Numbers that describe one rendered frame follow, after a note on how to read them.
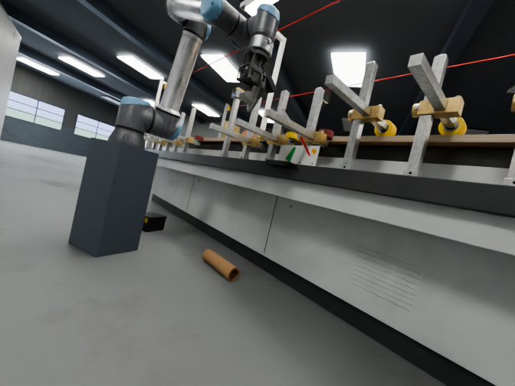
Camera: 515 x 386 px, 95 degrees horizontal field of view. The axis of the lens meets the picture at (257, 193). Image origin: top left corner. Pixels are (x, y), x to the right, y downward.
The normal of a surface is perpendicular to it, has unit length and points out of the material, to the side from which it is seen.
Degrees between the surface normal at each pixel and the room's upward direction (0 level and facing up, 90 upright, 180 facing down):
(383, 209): 90
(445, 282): 90
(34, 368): 0
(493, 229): 90
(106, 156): 90
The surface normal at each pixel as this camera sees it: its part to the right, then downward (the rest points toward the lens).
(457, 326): -0.73, -0.15
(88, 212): -0.39, -0.07
